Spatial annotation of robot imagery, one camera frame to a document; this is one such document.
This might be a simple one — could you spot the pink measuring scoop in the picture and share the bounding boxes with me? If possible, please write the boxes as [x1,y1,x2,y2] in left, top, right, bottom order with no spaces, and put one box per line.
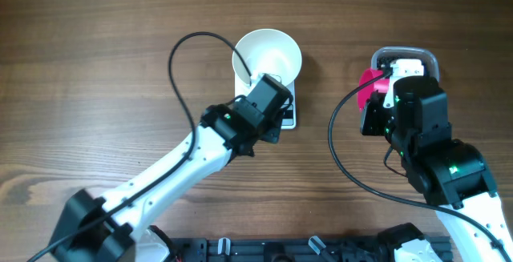
[357,68,390,111]

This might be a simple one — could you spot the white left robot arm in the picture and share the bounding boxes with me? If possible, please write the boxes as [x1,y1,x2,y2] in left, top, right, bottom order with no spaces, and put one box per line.
[49,75,292,261]

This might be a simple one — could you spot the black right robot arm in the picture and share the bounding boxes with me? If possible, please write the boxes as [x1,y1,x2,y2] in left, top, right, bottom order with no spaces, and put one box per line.
[358,76,512,261]

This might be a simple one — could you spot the white digital kitchen scale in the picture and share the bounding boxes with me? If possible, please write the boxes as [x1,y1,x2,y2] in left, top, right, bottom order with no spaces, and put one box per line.
[234,77,297,130]

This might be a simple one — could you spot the white bowl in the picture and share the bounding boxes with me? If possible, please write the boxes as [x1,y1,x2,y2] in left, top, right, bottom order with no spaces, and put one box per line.
[232,29,302,88]

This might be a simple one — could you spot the clear plastic container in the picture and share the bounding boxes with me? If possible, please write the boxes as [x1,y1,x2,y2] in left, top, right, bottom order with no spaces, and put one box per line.
[370,46,441,82]

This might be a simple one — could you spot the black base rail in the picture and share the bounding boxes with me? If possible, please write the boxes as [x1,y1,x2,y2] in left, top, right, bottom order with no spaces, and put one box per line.
[170,236,454,262]

